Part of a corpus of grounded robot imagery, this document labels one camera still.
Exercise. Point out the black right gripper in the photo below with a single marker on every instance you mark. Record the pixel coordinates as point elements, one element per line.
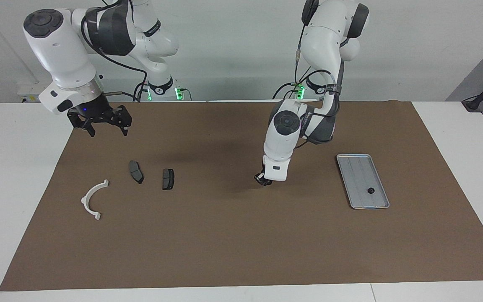
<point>99,113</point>

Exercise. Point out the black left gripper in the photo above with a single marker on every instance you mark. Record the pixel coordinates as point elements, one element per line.
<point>269,182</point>

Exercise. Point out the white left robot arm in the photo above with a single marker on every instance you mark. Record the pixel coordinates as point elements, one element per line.
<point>329,33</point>

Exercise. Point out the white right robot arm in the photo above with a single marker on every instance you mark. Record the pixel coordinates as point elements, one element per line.
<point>61,50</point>

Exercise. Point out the silver metal tray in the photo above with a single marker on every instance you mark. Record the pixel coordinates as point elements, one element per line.
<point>359,176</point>

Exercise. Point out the elongated dark grey brake pad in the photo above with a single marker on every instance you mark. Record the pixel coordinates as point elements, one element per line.
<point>136,172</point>

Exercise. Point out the brown table mat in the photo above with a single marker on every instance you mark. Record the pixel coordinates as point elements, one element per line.
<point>241,243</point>

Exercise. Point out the rectangular dark grey brake pad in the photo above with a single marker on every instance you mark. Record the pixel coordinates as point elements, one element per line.
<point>168,179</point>

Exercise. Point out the white semicircular bracket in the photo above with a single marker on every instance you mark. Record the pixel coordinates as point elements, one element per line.
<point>85,202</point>

